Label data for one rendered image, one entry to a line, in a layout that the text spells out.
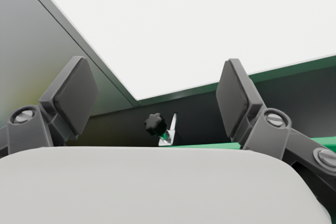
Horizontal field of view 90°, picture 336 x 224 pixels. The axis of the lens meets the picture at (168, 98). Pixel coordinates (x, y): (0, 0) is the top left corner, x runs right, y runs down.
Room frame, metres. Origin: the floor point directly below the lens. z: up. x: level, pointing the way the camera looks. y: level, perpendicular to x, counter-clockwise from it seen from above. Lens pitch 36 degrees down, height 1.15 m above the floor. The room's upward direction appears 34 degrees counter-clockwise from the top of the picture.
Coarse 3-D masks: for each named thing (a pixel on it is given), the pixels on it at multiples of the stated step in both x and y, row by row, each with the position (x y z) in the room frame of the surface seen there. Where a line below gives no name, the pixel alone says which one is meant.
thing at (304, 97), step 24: (312, 72) 0.14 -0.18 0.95; (192, 96) 0.24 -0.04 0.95; (264, 96) 0.17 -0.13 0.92; (288, 96) 0.16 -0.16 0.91; (312, 96) 0.14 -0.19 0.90; (0, 120) 0.64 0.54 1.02; (96, 120) 0.40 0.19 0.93; (120, 120) 0.36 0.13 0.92; (144, 120) 0.32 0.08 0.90; (168, 120) 0.29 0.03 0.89; (192, 120) 0.26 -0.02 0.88; (216, 120) 0.23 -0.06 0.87; (312, 120) 0.14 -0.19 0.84; (72, 144) 0.54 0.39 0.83; (96, 144) 0.47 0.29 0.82; (120, 144) 0.41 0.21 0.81; (144, 144) 0.36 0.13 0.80; (192, 144) 0.28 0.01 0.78
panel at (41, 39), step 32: (0, 0) 0.31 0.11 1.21; (32, 0) 0.28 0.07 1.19; (0, 32) 0.34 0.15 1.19; (32, 32) 0.31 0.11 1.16; (64, 32) 0.28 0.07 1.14; (0, 64) 0.38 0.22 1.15; (32, 64) 0.34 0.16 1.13; (64, 64) 0.31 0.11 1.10; (96, 64) 0.28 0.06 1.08; (288, 64) 0.13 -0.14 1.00; (320, 64) 0.12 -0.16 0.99; (0, 96) 0.46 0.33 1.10; (32, 96) 0.40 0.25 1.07; (128, 96) 0.27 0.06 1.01; (160, 96) 0.24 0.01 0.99
